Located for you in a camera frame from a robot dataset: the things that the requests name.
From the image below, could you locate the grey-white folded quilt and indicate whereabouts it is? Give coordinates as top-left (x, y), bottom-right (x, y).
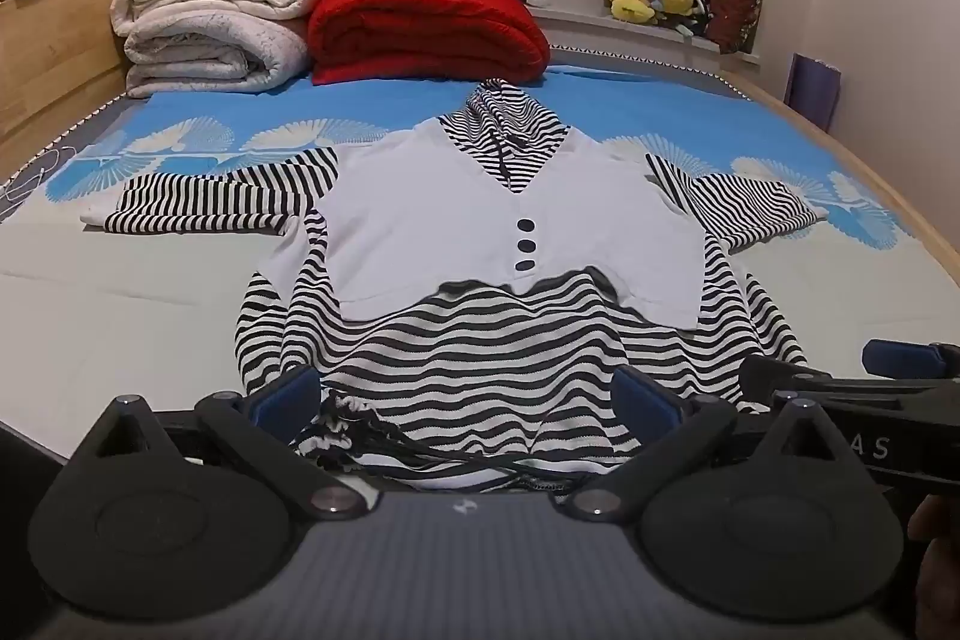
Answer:
top-left (124, 10), bottom-right (312, 100)

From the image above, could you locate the person's right hand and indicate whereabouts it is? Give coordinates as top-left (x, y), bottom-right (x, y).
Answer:
top-left (906, 496), bottom-right (960, 640)

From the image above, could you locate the white windowsill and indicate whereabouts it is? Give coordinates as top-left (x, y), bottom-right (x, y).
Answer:
top-left (525, 0), bottom-right (762, 64)

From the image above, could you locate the wooden headboard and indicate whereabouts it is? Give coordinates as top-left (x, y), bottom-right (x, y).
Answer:
top-left (0, 0), bottom-right (177, 157)

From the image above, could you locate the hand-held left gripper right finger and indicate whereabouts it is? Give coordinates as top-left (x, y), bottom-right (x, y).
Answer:
top-left (553, 364), bottom-right (875, 525)

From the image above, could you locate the wooden bed side rail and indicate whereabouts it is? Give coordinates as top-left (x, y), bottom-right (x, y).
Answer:
top-left (720, 70), bottom-right (960, 281)

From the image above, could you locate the red folded blanket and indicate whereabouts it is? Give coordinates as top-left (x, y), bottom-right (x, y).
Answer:
top-left (307, 0), bottom-right (552, 86)

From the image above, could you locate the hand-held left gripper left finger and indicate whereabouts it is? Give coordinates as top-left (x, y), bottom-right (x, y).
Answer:
top-left (71, 364), bottom-right (385, 522)

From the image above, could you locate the maroon cushion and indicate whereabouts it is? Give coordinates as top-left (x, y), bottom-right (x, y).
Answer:
top-left (705, 0), bottom-right (764, 55)

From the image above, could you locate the purple bag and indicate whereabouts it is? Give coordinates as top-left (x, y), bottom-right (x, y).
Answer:
top-left (784, 53), bottom-right (842, 133)

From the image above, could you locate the striped hooded shirt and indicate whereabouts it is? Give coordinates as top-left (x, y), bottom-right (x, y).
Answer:
top-left (79, 77), bottom-right (830, 495)

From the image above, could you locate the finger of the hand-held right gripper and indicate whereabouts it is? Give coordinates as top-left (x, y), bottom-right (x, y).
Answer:
top-left (861, 338), bottom-right (960, 384)
top-left (739, 353), bottom-right (960, 420)

